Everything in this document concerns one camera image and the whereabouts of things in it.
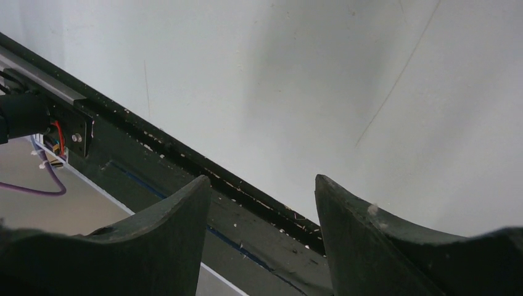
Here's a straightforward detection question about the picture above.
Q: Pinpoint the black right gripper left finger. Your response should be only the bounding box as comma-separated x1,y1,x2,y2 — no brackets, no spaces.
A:
1,176,211,295

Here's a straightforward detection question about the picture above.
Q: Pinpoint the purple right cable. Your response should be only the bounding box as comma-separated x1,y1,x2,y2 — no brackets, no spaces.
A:
0,134,67,198

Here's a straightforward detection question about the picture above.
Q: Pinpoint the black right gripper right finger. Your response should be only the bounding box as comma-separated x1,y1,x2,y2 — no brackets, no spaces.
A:
315,175,522,295

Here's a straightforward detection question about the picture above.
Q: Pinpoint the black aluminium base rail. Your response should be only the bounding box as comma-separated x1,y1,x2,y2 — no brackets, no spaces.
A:
1,35,333,295

